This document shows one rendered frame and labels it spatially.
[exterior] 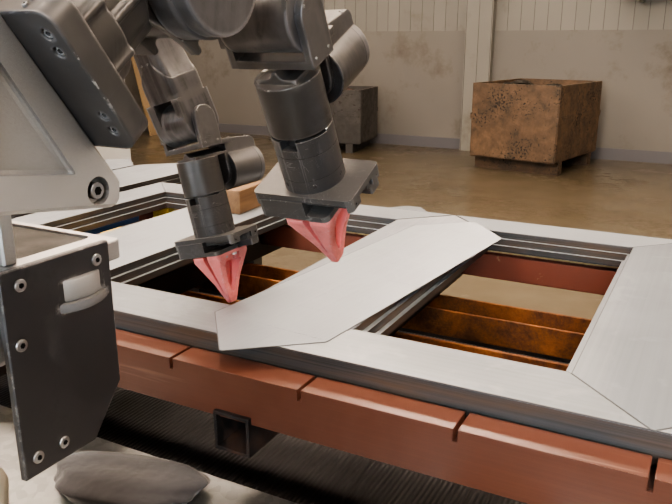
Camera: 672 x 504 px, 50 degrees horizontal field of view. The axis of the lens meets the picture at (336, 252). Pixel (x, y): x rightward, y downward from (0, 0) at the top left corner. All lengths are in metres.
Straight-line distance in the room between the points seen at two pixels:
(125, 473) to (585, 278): 0.87
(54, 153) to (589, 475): 0.54
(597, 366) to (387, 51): 8.05
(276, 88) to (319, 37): 0.05
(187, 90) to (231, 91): 8.98
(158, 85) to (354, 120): 7.10
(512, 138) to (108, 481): 6.35
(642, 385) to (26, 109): 0.65
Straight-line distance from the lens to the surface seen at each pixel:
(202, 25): 0.46
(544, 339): 1.30
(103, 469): 0.94
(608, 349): 0.91
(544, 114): 6.88
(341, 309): 0.97
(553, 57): 8.19
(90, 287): 0.59
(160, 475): 0.91
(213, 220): 0.99
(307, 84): 0.60
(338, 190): 0.65
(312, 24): 0.59
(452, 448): 0.76
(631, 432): 0.75
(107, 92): 0.39
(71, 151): 0.41
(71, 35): 0.37
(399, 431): 0.78
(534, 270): 1.41
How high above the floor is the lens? 1.20
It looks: 16 degrees down
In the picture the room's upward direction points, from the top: straight up
